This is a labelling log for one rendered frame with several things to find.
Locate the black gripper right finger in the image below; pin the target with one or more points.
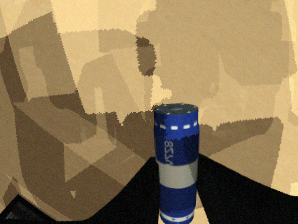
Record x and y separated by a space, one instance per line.
230 198

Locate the blue and silver battery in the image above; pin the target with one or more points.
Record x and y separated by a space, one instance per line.
177 147

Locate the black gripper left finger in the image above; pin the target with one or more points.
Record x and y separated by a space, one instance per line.
137 203

